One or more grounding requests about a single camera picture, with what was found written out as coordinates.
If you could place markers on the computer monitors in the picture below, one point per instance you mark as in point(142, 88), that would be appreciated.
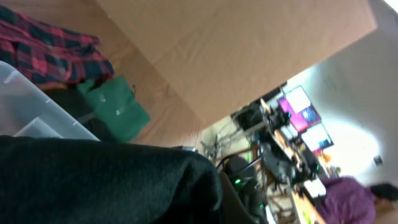
point(305, 119)

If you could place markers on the clear plastic storage bin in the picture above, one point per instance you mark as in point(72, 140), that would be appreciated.
point(27, 111)

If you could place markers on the red plaid flannel garment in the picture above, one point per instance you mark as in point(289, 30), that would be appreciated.
point(45, 54)

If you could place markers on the person in purple shirt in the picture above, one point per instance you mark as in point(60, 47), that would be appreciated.
point(348, 201)

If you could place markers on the green garment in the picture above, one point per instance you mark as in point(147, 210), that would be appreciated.
point(115, 104)

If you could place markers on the large black garment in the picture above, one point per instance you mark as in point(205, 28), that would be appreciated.
point(52, 180)

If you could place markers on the cluttered background desk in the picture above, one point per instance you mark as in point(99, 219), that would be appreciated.
point(288, 181)

